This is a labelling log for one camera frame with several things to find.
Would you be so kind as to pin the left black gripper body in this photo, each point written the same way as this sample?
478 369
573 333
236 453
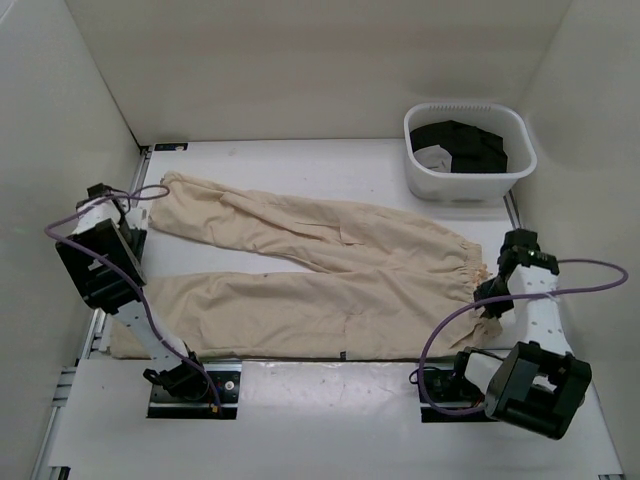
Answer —
136 238

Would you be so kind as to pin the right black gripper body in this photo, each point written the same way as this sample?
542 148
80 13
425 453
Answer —
493 287

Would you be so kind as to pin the beige trousers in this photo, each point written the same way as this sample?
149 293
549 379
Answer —
374 283

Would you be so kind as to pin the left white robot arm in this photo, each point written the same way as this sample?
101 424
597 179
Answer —
103 257

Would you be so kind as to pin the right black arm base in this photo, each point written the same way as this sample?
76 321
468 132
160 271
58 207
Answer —
452 393

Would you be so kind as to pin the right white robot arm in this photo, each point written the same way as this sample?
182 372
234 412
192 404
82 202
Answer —
540 384

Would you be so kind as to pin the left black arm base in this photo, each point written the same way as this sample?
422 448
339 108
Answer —
184 394

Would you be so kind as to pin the black trousers in basket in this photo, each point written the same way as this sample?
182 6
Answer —
454 147

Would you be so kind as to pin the small blue label sticker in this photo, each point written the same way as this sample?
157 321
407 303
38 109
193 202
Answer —
170 147

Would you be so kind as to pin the white plastic basket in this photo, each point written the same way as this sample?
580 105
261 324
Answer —
428 184

